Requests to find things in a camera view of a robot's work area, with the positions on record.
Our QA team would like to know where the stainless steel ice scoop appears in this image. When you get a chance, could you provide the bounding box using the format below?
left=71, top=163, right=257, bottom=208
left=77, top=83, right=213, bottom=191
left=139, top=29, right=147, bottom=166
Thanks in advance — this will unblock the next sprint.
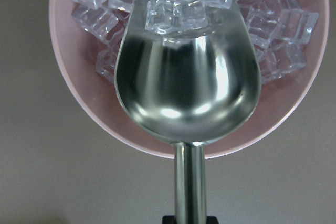
left=114, top=0, right=262, bottom=223

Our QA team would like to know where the pile of clear ice cubes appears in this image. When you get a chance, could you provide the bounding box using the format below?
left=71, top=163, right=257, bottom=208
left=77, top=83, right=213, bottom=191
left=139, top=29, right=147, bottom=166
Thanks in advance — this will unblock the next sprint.
left=72, top=0, right=319, bottom=83

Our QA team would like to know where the pink bowl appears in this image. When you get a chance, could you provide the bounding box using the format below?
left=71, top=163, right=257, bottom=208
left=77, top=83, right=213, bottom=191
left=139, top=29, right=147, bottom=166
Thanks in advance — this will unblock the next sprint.
left=49, top=0, right=330, bottom=158

